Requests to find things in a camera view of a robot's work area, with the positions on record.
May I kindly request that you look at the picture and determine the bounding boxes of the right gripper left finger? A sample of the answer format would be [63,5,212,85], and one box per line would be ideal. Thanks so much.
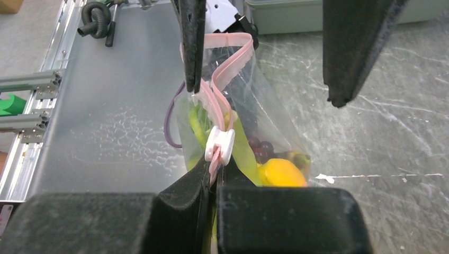
[1,159,210,253]

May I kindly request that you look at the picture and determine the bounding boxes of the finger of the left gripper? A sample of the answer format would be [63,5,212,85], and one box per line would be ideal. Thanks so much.
[322,0,408,108]
[172,0,206,94]

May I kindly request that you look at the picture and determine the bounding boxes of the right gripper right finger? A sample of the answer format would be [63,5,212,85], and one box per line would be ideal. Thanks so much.
[216,166,373,253]

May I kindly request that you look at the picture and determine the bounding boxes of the celery stalk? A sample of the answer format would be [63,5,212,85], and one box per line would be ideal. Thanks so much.
[186,102,263,254]

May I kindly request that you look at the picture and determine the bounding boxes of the yellow banana bunch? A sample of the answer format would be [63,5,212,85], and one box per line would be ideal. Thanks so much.
[224,110,309,188]

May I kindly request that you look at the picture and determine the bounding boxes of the purple grape bunch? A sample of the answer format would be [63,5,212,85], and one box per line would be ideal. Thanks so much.
[247,136,281,164]

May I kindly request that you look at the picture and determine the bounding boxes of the clear zip top bag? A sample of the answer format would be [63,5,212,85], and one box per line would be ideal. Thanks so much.
[175,32,311,188]

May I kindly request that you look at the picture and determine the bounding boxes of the white zipper slider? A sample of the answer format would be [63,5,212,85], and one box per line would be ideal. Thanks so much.
[204,125,235,165]

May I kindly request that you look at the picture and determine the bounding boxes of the clear plastic storage box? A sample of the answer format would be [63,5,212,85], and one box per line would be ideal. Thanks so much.
[243,0,448,35]

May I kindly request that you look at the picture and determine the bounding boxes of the green plastic block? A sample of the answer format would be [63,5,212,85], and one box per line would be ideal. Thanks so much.
[1,93,27,116]

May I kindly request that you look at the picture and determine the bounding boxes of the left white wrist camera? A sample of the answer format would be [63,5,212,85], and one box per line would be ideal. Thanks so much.
[205,0,259,49]

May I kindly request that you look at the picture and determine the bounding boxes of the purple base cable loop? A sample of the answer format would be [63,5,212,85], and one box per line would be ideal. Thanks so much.
[163,81,186,149]

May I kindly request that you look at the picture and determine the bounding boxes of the black corrugated hose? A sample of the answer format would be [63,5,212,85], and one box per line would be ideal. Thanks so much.
[77,0,129,39]

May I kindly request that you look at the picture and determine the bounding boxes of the aluminium frame rails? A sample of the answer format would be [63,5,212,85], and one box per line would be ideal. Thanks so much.
[1,1,86,204]

